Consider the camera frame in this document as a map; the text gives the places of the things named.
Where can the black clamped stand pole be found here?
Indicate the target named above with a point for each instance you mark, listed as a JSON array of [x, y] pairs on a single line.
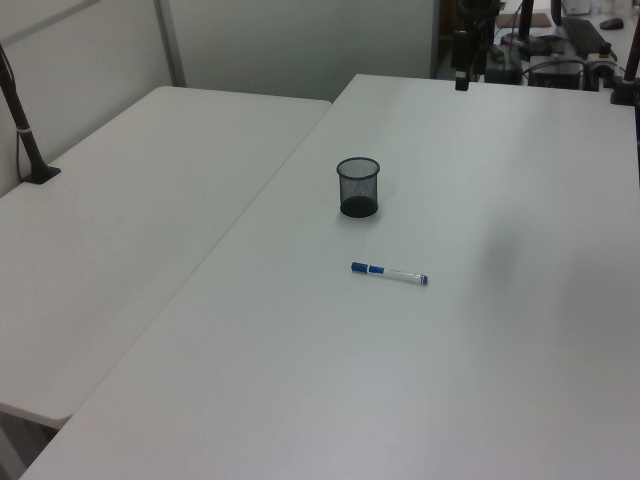
[[22, 127], [628, 75]]

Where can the black keyboard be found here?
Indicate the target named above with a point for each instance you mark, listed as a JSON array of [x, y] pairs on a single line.
[[581, 35]]

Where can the blue and white marker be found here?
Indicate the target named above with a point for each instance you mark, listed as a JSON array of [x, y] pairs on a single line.
[[389, 273]]

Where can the black monitor stand pole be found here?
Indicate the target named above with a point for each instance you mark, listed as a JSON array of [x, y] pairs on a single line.
[[525, 22]]

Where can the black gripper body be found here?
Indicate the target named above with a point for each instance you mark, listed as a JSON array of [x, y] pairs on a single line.
[[477, 14]]

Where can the black computer mouse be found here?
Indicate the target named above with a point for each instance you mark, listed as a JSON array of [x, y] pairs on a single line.
[[611, 23]]

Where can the black mesh pen cup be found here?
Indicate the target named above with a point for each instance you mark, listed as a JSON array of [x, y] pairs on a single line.
[[358, 187]]

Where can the black electronics box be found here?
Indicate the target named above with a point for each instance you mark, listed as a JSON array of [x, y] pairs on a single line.
[[555, 72]]

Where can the grey partition post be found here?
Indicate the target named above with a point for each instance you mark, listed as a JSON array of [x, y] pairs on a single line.
[[170, 42]]

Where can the brown desk pad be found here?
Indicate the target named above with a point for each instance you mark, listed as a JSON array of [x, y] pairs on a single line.
[[540, 20]]

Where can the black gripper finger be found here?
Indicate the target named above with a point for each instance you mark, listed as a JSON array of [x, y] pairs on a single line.
[[461, 55], [479, 57]]

